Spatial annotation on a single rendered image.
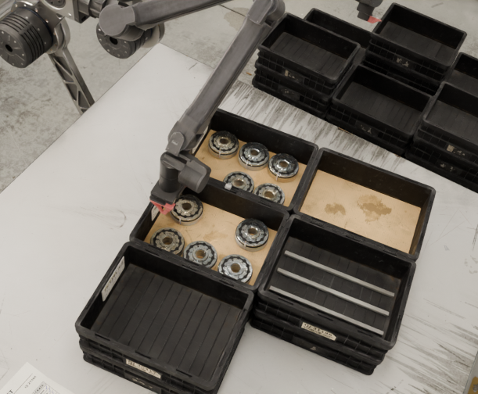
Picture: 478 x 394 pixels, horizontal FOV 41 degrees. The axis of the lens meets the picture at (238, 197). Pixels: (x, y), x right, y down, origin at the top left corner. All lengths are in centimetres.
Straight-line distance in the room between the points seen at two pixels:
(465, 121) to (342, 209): 112
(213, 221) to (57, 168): 62
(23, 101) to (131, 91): 111
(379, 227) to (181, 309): 70
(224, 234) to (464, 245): 86
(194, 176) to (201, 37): 238
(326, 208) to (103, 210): 74
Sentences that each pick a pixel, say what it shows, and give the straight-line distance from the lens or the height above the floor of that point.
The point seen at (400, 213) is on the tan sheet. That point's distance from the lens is 217.
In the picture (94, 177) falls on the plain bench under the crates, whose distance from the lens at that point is 228.
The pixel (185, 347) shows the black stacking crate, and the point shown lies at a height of 83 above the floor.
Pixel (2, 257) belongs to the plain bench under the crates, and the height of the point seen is 70.
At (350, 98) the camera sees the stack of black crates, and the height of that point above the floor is 38.
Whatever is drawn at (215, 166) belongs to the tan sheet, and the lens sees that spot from 214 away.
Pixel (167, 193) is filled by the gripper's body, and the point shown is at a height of 115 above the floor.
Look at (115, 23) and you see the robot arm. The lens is 164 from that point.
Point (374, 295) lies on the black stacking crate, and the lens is 198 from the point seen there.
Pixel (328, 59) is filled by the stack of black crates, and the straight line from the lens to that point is 313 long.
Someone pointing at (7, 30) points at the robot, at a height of 97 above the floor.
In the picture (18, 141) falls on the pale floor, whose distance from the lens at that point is 336.
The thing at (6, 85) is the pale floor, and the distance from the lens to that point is 365.
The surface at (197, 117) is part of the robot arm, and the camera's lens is 156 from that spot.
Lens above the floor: 249
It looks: 53 degrees down
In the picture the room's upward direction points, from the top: 10 degrees clockwise
